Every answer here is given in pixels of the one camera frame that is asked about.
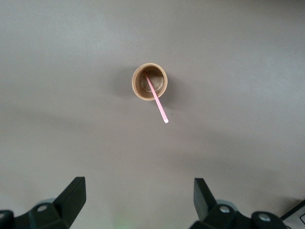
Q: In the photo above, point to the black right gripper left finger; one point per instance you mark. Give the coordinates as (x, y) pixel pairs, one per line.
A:
(69, 198)

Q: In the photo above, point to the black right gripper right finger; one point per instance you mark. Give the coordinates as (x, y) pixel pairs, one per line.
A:
(202, 198)

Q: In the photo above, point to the pink straw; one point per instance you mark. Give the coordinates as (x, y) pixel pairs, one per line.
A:
(159, 107)

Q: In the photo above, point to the wooden cup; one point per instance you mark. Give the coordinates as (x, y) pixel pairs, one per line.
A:
(137, 91)

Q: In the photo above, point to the brown table cover sheet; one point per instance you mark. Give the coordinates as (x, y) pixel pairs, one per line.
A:
(71, 71)

